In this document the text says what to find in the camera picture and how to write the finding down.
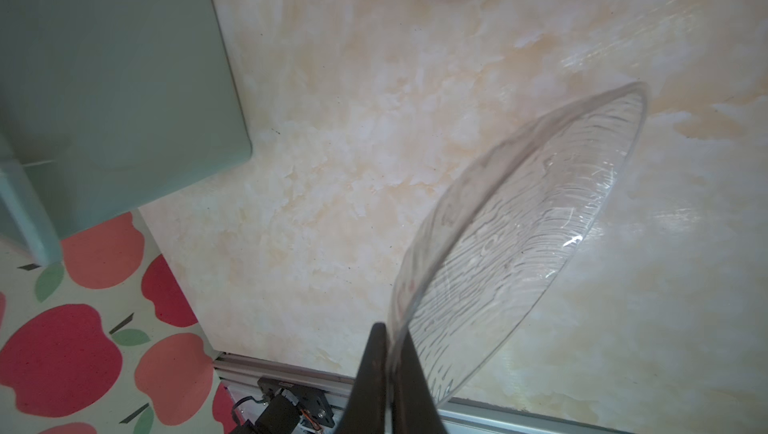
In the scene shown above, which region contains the mint green plastic bin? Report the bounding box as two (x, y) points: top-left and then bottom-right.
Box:
(1, 0), (252, 266)

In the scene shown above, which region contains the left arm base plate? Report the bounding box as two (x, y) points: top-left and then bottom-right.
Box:
(230, 378), (337, 434)

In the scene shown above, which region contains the clear glass textured plate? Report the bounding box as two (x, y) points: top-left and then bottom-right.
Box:
(387, 82), (650, 404)

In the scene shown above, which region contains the aluminium front rail frame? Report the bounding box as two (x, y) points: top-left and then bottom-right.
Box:
(214, 353), (611, 433)

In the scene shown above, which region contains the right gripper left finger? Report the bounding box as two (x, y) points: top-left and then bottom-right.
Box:
(335, 323), (388, 434)

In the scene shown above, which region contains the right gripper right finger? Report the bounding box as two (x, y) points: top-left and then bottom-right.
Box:
(392, 334), (447, 434)

